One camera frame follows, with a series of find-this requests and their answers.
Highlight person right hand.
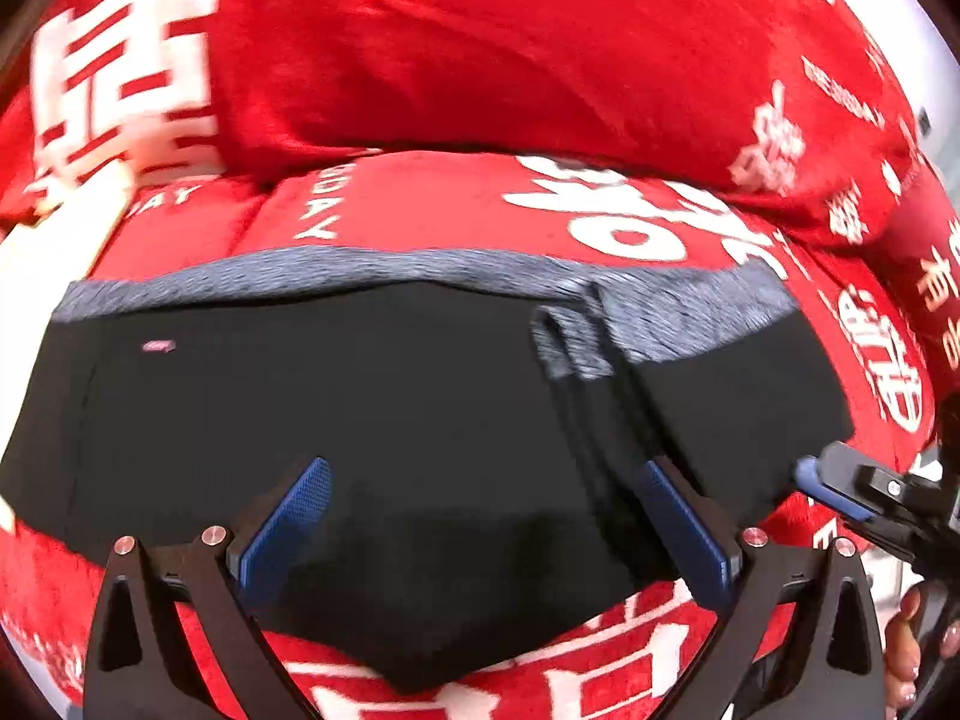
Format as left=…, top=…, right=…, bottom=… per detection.
left=884, top=582, right=958, bottom=718

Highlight red folded wedding quilt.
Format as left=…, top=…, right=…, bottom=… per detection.
left=0, top=0, right=960, bottom=377

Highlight cream white towel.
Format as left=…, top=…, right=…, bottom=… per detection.
left=0, top=159, right=137, bottom=538

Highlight black pants with grey waistband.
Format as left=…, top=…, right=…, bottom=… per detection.
left=2, top=247, right=853, bottom=691

